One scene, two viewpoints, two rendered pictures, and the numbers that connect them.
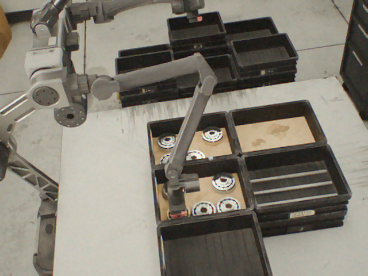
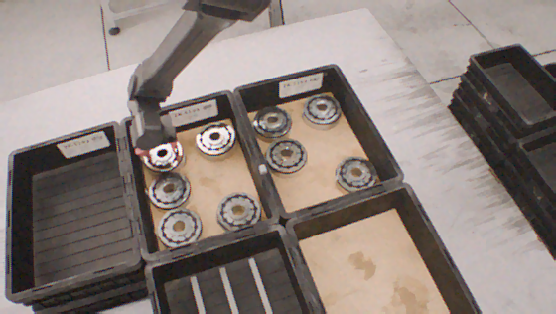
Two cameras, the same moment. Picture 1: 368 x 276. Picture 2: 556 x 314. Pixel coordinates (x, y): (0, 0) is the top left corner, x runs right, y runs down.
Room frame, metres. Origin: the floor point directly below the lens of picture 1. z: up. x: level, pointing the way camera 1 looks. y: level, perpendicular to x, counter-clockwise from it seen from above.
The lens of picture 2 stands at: (1.30, -0.59, 1.72)
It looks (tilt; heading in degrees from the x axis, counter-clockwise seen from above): 56 degrees down; 73
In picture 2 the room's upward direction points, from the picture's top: straight up
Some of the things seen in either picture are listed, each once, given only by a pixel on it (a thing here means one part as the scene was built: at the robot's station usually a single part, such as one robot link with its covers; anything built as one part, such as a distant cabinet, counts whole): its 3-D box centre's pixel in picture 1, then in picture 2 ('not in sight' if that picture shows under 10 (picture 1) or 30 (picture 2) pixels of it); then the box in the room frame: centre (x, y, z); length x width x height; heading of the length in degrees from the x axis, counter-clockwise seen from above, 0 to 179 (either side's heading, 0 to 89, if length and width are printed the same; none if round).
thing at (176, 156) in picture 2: (178, 214); (163, 154); (1.19, 0.06, 0.86); 0.10 x 0.10 x 0.01
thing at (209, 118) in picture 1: (191, 146); (312, 145); (1.56, -0.04, 0.87); 0.40 x 0.30 x 0.11; 92
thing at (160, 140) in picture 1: (167, 140); (322, 108); (1.63, 0.08, 0.86); 0.10 x 0.10 x 0.01
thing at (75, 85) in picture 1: (77, 84); not in sight; (1.38, 0.36, 1.45); 0.09 x 0.08 x 0.12; 3
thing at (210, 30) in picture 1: (197, 50); not in sight; (3.01, -0.18, 0.37); 0.40 x 0.30 x 0.45; 93
